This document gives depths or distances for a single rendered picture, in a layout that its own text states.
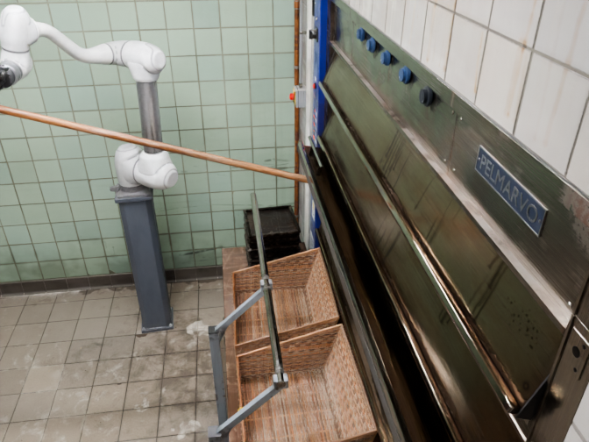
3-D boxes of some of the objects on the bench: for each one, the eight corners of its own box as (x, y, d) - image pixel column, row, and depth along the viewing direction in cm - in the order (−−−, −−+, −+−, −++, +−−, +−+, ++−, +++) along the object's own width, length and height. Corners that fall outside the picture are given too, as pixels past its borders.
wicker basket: (340, 366, 247) (344, 321, 232) (375, 478, 199) (381, 431, 185) (236, 378, 240) (231, 333, 226) (245, 497, 193) (241, 450, 178)
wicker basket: (320, 286, 296) (321, 245, 282) (338, 361, 249) (342, 317, 234) (232, 293, 291) (229, 252, 277) (235, 371, 244) (230, 326, 229)
